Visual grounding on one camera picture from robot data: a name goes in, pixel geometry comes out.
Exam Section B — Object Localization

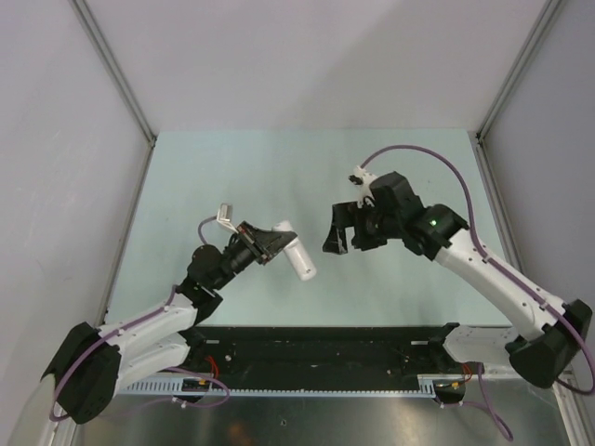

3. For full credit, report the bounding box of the right aluminium frame post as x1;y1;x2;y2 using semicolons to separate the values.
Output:
475;0;568;142

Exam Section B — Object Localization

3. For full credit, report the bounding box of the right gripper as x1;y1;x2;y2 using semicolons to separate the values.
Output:
322;201;402;256

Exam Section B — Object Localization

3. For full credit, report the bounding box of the white cable duct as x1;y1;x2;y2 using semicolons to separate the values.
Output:
115;374;470;399

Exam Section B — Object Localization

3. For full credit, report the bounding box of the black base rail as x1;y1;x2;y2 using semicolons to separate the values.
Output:
180;323;477;390

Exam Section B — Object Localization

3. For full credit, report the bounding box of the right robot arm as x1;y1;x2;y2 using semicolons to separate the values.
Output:
323;166;592;388

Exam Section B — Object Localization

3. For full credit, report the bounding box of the aluminium frame post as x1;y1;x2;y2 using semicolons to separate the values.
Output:
69;0;157;149
475;0;568;142

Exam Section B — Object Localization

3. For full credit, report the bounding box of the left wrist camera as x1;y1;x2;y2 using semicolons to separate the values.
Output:
217;203;233;224

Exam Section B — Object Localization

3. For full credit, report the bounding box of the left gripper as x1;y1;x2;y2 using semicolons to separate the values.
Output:
212;221;296;290

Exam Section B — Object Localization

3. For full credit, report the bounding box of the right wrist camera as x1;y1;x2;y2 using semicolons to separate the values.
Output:
348;165;377;203

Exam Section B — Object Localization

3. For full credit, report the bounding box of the white remote control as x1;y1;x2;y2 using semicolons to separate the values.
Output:
284;236;317;282

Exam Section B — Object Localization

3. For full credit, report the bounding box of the left aluminium frame post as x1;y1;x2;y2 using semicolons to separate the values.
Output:
69;0;157;149

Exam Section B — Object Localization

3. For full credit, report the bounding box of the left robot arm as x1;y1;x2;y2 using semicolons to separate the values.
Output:
44;219;316;425

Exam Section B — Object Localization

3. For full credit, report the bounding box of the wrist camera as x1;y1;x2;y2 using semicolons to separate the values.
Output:
217;203;233;224
348;165;377;203

